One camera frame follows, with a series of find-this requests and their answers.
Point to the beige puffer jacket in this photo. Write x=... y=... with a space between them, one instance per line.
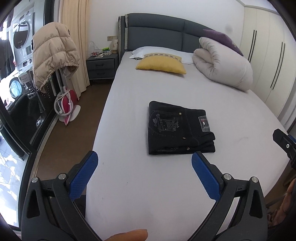
x=53 y=49

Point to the rolled white duvet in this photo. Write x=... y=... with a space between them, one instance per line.
x=222 y=64

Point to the dark grey nightstand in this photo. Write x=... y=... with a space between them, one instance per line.
x=102 y=68

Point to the white pillow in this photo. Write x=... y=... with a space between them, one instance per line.
x=139 y=53

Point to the beige curtain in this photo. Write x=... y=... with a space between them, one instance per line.
x=75 y=15

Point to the yellow cushion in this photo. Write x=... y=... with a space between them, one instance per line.
x=162 y=63

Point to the white wardrobe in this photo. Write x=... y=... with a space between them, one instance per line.
x=269 y=46

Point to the left hand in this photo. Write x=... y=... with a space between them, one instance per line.
x=134 y=235

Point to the black denim pants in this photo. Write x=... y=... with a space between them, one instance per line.
x=175 y=130

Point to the right hand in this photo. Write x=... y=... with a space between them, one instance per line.
x=281 y=213

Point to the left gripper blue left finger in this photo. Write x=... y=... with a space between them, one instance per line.
x=68 y=189

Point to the white wire basket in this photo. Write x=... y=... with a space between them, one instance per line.
x=94 y=51

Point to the purple cushion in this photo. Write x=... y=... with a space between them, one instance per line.
x=222 y=39

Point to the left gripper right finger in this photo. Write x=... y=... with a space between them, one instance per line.
x=219 y=189

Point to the dark grey headboard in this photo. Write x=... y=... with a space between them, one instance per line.
x=137 y=30

